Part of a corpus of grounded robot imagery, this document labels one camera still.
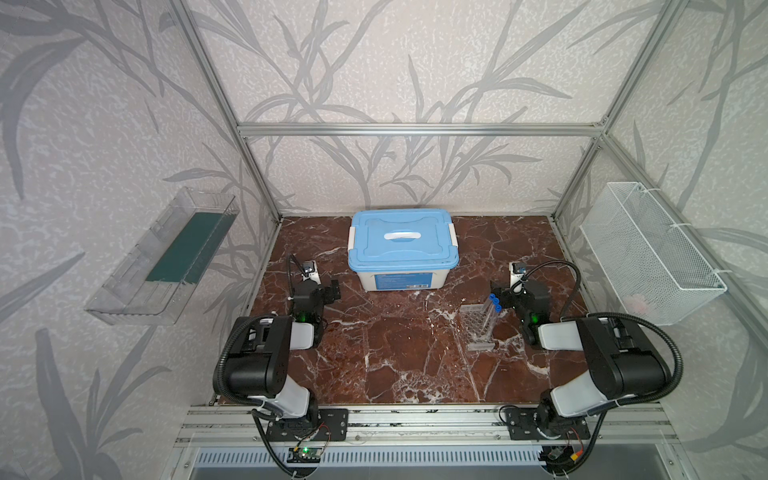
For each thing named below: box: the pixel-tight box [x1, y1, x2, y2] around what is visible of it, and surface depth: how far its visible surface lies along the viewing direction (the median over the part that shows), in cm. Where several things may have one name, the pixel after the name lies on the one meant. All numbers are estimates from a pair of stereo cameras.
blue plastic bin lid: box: [348, 208, 460, 272], surface depth 92 cm
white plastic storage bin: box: [356, 269, 451, 292], surface depth 95 cm
